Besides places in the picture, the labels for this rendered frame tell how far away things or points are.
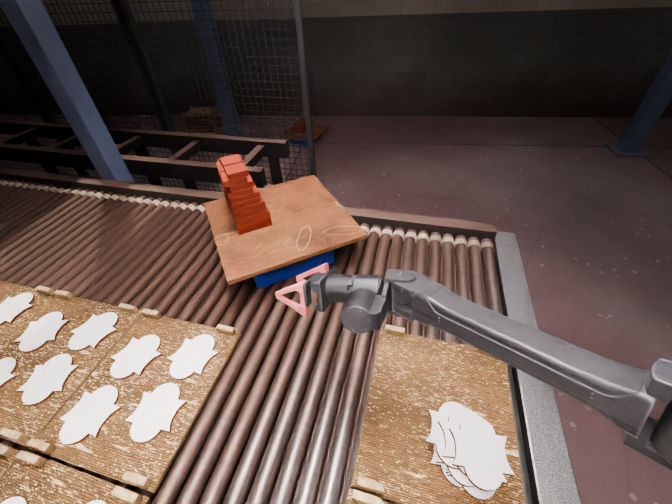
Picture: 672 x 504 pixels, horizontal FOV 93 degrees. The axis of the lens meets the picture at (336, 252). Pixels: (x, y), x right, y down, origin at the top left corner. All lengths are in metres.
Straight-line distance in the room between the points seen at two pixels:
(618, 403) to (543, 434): 0.52
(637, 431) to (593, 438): 1.68
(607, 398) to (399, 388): 0.53
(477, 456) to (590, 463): 1.34
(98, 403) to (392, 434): 0.75
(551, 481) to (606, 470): 1.20
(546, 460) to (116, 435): 1.01
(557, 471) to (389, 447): 0.37
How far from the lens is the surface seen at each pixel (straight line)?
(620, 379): 0.50
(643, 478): 2.23
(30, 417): 1.20
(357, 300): 0.56
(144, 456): 0.98
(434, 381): 0.95
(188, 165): 1.85
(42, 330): 1.38
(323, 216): 1.24
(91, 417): 1.08
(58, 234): 1.90
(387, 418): 0.89
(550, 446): 1.00
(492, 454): 0.84
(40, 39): 1.94
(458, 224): 1.41
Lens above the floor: 1.76
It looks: 42 degrees down
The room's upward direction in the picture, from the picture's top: 3 degrees counter-clockwise
